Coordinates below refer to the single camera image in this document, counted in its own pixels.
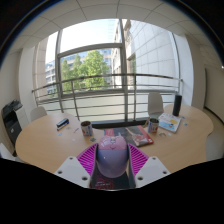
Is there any black cylinder speaker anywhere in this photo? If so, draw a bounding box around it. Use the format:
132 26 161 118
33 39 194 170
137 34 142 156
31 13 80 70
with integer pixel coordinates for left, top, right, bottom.
172 94 184 117

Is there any red cover magazine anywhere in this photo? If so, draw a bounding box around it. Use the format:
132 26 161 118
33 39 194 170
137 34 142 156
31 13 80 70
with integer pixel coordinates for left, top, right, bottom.
103 125 155 148

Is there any light blue picture book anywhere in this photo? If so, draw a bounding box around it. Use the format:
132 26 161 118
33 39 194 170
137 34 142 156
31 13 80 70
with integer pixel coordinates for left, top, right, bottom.
157 112 183 134

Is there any pink and lilac computer mouse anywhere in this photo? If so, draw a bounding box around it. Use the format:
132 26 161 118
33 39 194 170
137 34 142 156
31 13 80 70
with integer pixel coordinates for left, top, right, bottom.
95 133 130 179

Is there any white printed mug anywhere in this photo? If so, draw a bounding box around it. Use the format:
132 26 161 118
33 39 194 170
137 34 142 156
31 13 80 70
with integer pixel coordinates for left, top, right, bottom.
80 120 95 137

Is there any white chair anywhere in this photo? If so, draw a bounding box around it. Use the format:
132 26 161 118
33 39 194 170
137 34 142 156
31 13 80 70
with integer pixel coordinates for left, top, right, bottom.
147 92 165 120
29 105 49 123
0 142 19 163

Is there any small black stapler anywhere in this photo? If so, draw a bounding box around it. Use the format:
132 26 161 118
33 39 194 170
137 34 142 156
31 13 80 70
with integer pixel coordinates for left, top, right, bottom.
55 117 71 131

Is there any black office printer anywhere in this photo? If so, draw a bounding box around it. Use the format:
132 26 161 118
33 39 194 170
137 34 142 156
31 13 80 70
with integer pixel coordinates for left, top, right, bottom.
1 99 30 145

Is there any printed plant pot can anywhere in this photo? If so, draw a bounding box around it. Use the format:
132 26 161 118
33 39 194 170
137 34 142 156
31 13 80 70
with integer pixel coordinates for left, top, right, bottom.
147 117 160 135

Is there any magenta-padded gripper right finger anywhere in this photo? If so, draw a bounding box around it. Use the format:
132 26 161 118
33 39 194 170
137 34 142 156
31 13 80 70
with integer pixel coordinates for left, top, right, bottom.
127 143 171 189

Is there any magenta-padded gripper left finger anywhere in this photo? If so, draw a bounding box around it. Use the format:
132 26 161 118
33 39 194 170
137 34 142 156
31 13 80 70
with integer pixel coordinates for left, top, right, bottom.
54 143 99 189

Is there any metal balcony railing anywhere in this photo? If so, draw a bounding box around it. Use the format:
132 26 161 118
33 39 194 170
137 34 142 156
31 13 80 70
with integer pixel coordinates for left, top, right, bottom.
31 73 184 122

